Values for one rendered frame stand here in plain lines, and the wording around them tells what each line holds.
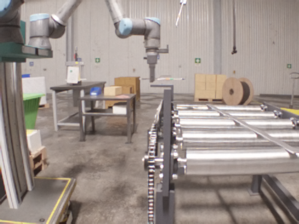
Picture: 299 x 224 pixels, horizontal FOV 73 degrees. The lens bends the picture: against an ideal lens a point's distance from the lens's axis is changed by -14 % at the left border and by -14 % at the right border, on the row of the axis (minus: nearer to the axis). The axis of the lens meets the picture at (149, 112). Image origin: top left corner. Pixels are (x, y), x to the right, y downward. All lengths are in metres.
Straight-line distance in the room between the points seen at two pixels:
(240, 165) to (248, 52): 11.37
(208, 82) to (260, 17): 5.37
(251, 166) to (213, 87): 7.97
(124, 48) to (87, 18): 2.58
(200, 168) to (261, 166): 0.25
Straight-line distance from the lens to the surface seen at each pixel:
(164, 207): 1.00
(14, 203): 1.75
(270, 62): 12.63
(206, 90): 8.84
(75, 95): 5.62
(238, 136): 1.23
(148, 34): 1.26
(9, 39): 1.31
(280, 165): 1.01
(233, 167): 0.94
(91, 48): 12.17
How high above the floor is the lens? 1.23
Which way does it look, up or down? 11 degrees down
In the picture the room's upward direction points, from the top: straight up
